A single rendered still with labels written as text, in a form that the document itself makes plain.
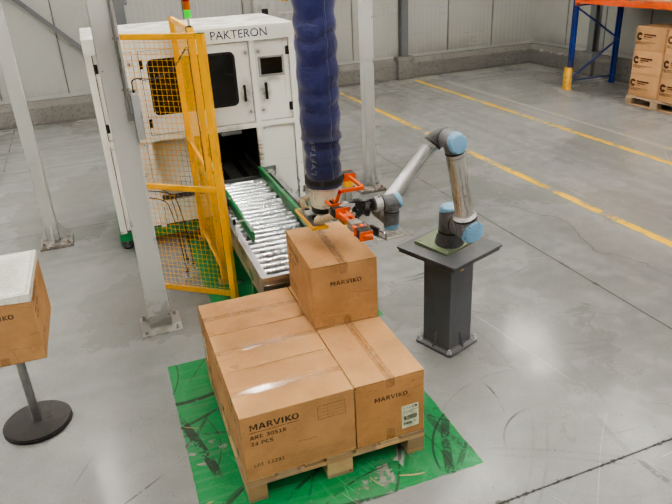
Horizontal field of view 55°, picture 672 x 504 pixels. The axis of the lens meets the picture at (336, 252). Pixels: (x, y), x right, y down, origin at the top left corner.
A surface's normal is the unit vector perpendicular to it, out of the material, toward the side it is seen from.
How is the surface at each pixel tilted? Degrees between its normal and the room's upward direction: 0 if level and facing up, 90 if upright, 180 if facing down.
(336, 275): 90
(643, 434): 0
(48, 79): 90
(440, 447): 0
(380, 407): 90
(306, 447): 90
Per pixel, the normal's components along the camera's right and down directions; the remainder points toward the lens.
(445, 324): -0.75, 0.32
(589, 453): -0.05, -0.90
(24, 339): 0.34, 0.39
